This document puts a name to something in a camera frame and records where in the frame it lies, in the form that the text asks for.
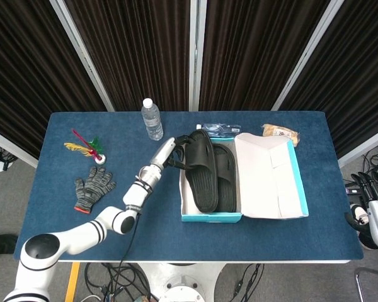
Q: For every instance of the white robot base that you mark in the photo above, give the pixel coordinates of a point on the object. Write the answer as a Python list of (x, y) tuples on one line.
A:
[(182, 292)]

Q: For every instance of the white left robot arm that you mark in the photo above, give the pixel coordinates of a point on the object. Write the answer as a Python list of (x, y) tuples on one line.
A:
[(82, 232)]

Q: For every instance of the flattened water bottle blue label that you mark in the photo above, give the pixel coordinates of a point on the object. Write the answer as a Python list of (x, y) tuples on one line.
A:
[(222, 129)]

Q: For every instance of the black rubber slipper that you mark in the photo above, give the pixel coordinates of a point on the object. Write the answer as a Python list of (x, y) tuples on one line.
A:
[(226, 185), (201, 182)]

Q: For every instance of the brown snack packet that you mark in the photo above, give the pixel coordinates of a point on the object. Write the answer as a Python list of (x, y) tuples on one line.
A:
[(278, 132)]

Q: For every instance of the grey knit work glove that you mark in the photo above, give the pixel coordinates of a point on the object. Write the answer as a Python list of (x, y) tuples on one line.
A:
[(91, 188)]

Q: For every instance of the light blue shoe box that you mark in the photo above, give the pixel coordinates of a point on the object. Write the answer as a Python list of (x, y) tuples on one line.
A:
[(264, 182)]

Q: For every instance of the blue felt table cover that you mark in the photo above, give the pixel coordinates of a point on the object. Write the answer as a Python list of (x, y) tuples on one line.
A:
[(239, 242)]

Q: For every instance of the colourful feather shuttlecock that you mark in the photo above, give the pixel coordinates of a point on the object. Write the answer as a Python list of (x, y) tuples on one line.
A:
[(99, 158)]

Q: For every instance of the dark brown pleated curtain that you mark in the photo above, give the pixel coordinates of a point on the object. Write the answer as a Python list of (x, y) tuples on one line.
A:
[(252, 47), (138, 47), (359, 63), (25, 63)]

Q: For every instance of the grey metal partition post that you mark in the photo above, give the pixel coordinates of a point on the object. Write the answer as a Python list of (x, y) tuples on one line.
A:
[(197, 53), (365, 146), (305, 56), (9, 144), (82, 53)]

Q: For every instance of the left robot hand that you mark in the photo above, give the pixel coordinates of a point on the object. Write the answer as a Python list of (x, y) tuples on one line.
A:
[(163, 154)]

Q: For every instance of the clear upright water bottle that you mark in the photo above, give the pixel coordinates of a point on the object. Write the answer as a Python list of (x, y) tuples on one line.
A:
[(152, 121)]

